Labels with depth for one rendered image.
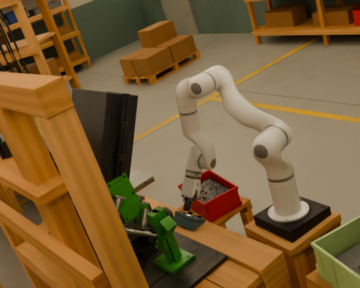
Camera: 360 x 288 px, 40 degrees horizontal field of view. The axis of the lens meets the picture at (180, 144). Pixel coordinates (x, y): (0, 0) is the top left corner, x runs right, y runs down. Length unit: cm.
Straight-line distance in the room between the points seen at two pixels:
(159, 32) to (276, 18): 207
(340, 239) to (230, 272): 47
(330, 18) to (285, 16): 88
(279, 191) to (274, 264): 34
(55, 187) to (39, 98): 48
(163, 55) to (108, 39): 391
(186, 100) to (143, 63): 607
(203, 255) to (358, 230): 66
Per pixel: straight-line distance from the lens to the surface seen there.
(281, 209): 231
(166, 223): 211
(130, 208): 235
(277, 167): 220
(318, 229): 232
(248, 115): 219
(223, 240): 231
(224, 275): 215
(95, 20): 1217
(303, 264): 233
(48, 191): 178
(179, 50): 880
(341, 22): 769
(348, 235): 216
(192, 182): 248
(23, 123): 180
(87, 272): 176
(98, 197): 152
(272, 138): 213
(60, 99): 141
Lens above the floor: 221
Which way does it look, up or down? 23 degrees down
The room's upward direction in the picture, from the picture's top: 18 degrees counter-clockwise
